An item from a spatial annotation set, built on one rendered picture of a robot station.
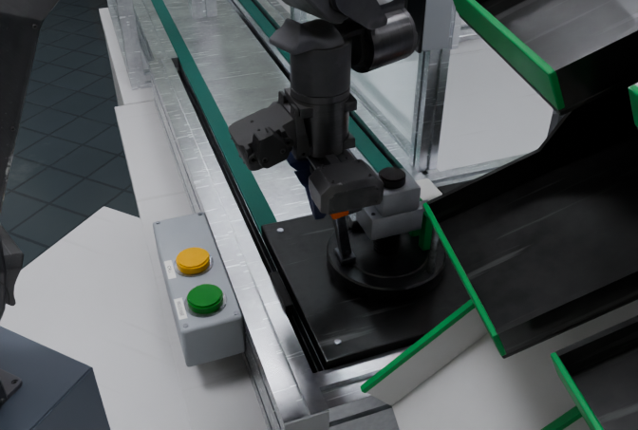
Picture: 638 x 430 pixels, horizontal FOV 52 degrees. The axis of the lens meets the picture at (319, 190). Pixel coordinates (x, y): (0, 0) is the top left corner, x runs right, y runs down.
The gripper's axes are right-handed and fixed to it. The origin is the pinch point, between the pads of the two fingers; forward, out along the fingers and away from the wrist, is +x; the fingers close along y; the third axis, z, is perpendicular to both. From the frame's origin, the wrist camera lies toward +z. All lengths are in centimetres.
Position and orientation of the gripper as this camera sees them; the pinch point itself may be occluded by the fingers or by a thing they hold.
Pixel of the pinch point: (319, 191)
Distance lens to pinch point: 69.3
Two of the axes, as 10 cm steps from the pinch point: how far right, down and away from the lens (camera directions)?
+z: -9.4, 1.8, -2.9
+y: 3.4, 5.3, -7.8
